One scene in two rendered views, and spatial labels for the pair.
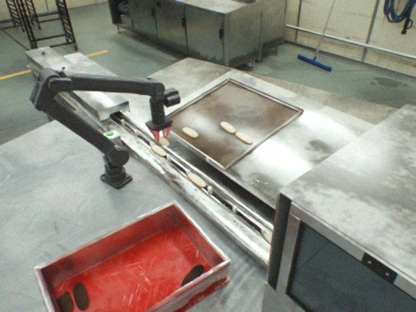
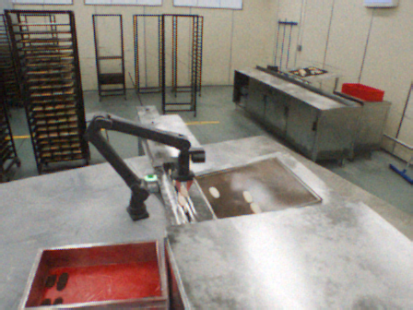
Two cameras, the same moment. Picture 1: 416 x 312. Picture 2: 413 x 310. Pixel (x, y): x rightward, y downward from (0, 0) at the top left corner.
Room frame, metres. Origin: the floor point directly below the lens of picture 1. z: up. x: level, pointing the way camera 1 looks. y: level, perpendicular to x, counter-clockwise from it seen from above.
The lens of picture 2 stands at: (-0.03, -0.43, 1.71)
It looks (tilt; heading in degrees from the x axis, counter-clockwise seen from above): 30 degrees down; 20
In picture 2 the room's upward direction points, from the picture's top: 3 degrees clockwise
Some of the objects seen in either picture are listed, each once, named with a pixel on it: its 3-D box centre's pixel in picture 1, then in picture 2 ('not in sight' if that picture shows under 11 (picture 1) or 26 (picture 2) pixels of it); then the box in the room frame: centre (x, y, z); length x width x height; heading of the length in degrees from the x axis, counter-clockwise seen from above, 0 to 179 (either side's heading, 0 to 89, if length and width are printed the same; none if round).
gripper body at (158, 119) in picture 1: (158, 117); (183, 170); (1.23, 0.19, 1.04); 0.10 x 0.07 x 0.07; 129
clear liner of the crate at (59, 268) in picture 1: (135, 274); (99, 280); (0.60, 0.22, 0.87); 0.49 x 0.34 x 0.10; 124
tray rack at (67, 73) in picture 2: not in sight; (55, 98); (2.59, 2.47, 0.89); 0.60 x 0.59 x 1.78; 130
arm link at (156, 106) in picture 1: (158, 103); (184, 158); (1.24, 0.19, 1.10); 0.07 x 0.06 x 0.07; 124
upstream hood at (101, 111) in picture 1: (69, 77); (154, 129); (2.07, 0.86, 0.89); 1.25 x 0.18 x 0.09; 39
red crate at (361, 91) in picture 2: not in sight; (362, 91); (4.93, -0.76, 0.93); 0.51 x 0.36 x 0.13; 43
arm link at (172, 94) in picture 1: (163, 93); (192, 150); (1.26, 0.16, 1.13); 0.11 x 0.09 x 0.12; 124
